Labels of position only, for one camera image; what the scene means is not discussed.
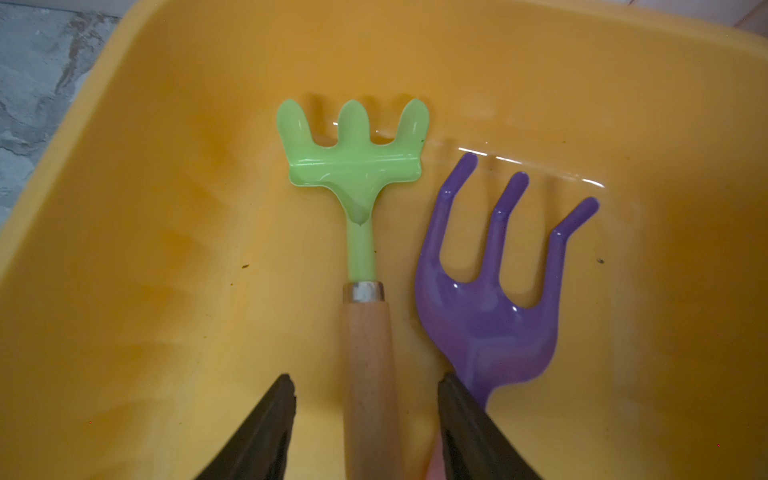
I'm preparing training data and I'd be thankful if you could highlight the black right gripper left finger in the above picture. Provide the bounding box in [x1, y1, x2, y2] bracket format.
[196, 373, 297, 480]

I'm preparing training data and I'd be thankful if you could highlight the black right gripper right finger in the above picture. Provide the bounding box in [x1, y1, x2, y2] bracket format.
[437, 373, 540, 480]

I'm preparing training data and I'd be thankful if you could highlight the light green rake wooden handle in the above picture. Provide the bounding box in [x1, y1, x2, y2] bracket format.
[277, 99, 430, 479]

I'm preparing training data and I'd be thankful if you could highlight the yellow plastic storage box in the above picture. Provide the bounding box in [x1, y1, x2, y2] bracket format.
[1, 1, 767, 479]

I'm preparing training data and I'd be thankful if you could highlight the purple rake pink handle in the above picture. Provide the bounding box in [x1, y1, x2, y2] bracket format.
[413, 151, 601, 480]

